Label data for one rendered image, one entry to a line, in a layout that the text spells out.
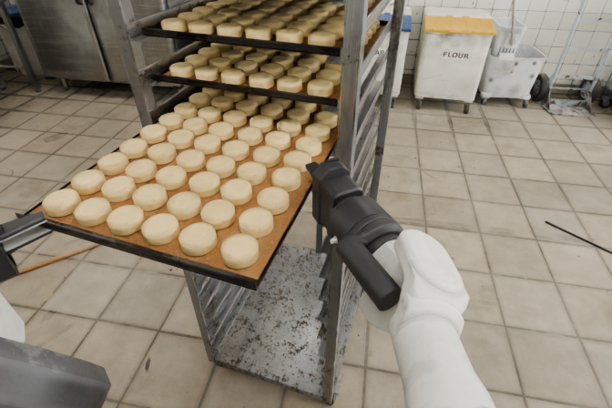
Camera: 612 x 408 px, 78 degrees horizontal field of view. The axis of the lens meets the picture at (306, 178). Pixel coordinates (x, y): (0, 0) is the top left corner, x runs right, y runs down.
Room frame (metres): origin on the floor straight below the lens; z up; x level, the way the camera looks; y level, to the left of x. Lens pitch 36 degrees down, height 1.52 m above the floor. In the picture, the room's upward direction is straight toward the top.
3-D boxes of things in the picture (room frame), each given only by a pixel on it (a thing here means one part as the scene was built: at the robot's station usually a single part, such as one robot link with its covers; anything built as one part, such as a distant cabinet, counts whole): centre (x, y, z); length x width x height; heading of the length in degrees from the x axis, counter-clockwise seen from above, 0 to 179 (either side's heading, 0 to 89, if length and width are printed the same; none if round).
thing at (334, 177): (0.44, -0.06, 1.14); 0.12 x 0.10 x 0.13; 26
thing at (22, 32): (4.22, 2.99, 0.33); 0.54 x 0.53 x 0.66; 80
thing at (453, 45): (3.38, -1.28, 0.38); 0.64 x 0.54 x 0.77; 167
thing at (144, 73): (1.05, 0.22, 1.23); 0.64 x 0.03 x 0.03; 161
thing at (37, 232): (0.40, 0.41, 1.12); 0.06 x 0.03 x 0.02; 131
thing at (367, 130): (0.92, -0.15, 0.96); 0.64 x 0.03 x 0.03; 161
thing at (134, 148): (0.62, 0.33, 1.14); 0.05 x 0.05 x 0.02
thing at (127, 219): (0.42, 0.27, 1.14); 0.05 x 0.05 x 0.02
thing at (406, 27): (3.50, -0.64, 0.38); 0.64 x 0.54 x 0.77; 169
